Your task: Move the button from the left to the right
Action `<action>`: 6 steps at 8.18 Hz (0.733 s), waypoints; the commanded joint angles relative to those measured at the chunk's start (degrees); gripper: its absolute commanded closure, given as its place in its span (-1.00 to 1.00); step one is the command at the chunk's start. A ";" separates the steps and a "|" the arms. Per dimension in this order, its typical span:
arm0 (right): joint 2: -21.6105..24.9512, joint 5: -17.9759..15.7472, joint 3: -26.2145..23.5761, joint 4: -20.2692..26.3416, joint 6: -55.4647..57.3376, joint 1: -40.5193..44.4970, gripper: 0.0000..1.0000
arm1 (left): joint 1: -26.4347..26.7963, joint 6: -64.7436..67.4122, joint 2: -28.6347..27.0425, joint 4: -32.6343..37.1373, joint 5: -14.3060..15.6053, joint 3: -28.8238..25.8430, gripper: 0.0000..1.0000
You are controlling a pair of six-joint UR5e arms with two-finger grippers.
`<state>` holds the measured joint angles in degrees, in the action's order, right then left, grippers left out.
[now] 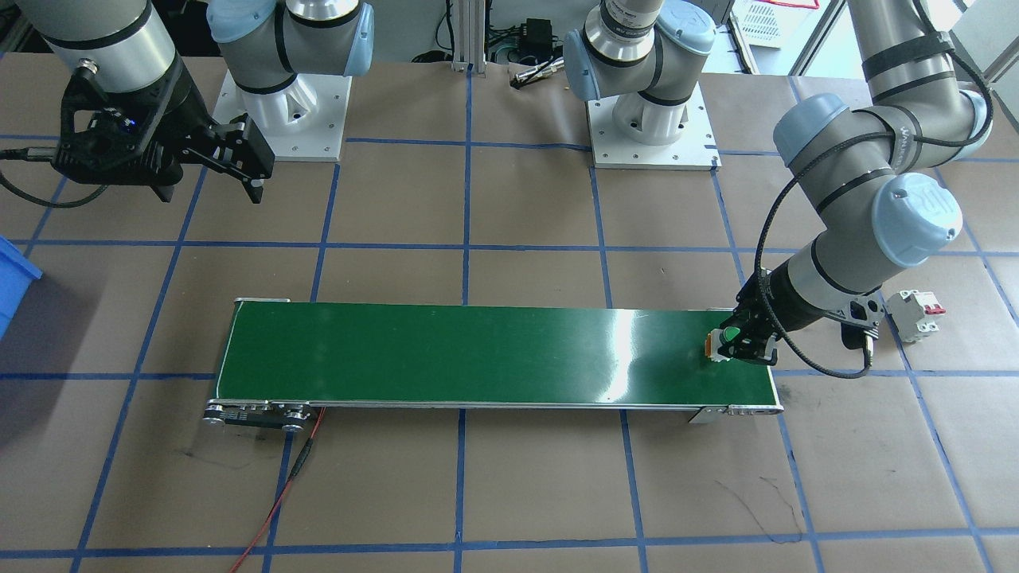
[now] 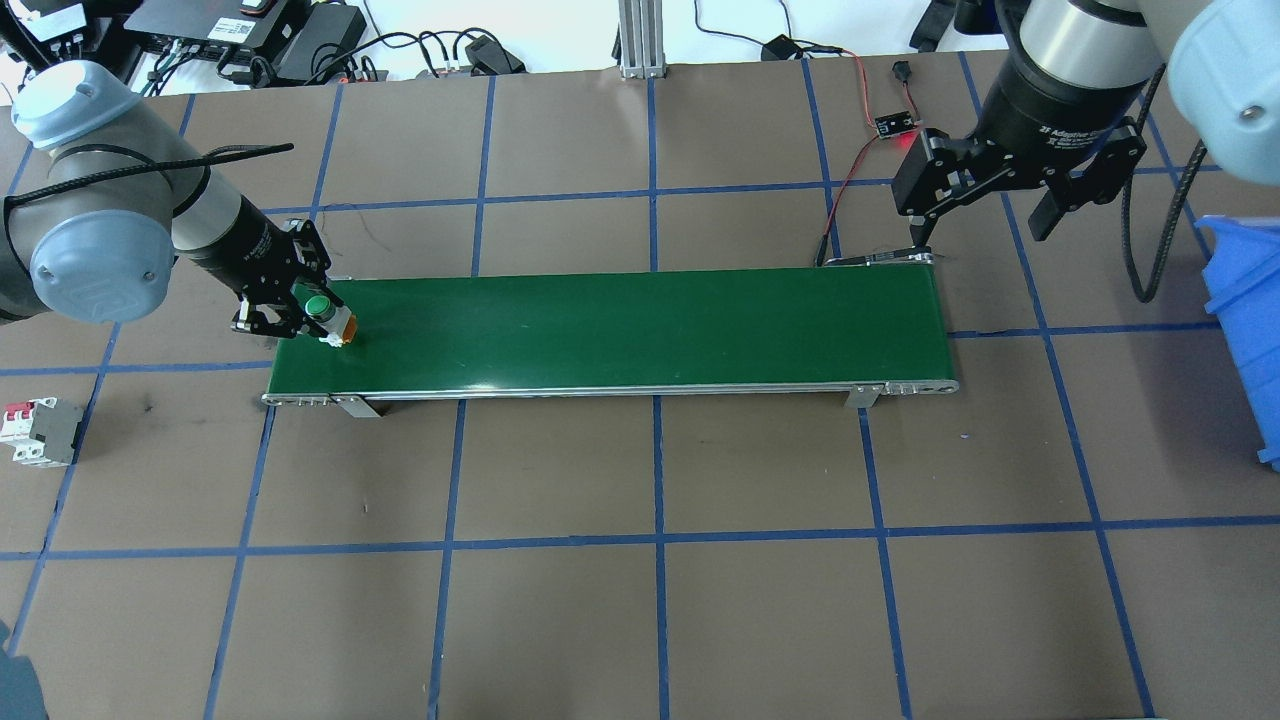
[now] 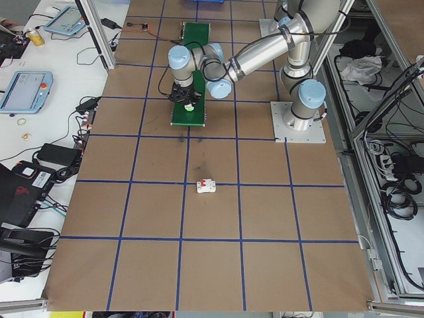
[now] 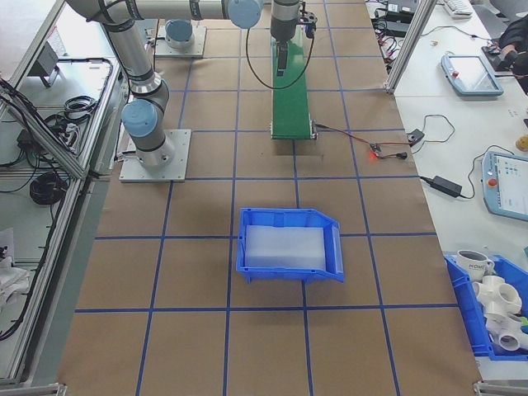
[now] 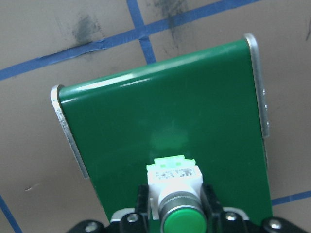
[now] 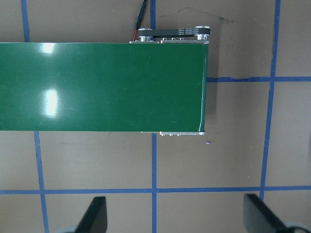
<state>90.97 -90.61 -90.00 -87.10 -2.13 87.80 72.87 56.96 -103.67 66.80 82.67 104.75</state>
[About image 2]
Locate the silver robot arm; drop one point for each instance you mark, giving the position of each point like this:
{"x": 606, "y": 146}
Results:
{"x": 100, "y": 190}
{"x": 1230, "y": 90}

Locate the green conveyor belt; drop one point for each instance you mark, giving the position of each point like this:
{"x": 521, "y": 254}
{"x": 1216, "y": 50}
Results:
{"x": 600, "y": 330}

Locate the aluminium profile post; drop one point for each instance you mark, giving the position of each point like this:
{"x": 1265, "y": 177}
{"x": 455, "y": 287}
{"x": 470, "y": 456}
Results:
{"x": 640, "y": 40}

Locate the black inline connector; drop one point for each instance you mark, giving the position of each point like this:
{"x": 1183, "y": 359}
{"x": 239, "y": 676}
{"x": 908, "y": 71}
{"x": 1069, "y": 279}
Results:
{"x": 901, "y": 70}

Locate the large black power adapter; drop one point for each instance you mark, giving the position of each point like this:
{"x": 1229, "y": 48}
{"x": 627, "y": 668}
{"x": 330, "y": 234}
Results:
{"x": 320, "y": 40}

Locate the black device with white label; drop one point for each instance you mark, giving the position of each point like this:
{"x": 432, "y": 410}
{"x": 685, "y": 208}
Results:
{"x": 55, "y": 20}

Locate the small black sensor board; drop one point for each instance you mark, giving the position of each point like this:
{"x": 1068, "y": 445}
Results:
{"x": 895, "y": 125}

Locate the black plastic bracket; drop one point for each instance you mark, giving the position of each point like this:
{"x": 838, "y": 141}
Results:
{"x": 935, "y": 25}

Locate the blue plastic bin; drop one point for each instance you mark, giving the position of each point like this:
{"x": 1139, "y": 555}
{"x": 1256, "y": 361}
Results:
{"x": 1250, "y": 300}

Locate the black plug adapter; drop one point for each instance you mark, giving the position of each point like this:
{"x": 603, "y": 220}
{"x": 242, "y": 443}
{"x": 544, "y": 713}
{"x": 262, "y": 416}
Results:
{"x": 495, "y": 55}

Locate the small black power adapter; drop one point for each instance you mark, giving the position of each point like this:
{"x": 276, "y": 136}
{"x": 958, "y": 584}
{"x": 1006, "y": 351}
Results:
{"x": 780, "y": 47}

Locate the white red circuit breaker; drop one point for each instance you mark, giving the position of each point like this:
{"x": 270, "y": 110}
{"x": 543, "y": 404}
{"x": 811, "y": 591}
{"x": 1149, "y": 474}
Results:
{"x": 50, "y": 430}

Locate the green push button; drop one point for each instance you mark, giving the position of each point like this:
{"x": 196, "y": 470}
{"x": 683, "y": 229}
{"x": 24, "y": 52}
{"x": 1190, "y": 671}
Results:
{"x": 318, "y": 305}

